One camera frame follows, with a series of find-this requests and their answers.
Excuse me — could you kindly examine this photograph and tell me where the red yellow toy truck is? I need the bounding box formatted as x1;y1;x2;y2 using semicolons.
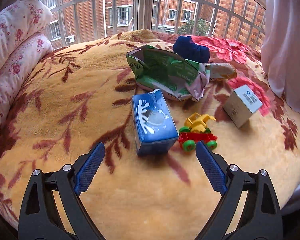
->
178;113;217;152

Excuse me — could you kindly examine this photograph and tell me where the grey white cardboard box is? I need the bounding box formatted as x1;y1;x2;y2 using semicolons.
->
223;85;263;128

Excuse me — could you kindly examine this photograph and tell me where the blue milk splash carton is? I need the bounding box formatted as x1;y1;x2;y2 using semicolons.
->
132;89;179;156

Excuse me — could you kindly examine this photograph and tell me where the brown snack wrapper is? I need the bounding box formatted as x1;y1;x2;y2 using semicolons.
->
205;63;237;80

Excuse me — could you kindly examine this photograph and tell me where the large green foil bag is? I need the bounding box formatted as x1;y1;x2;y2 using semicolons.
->
126;44;210;101

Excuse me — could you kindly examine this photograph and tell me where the beige floral fleece blanket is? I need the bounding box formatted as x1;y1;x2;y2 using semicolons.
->
0;30;300;239

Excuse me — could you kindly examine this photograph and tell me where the sheer white curtain right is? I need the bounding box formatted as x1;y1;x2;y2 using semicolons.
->
260;0;300;215

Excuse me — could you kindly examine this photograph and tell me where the dark blue cloth bundle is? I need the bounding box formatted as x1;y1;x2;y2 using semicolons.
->
173;36;210;63

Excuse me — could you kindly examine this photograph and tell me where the folded pink floral quilt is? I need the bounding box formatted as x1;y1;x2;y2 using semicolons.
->
0;0;52;131

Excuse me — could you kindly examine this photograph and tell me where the window frame with grille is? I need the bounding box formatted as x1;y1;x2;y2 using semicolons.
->
2;0;266;49

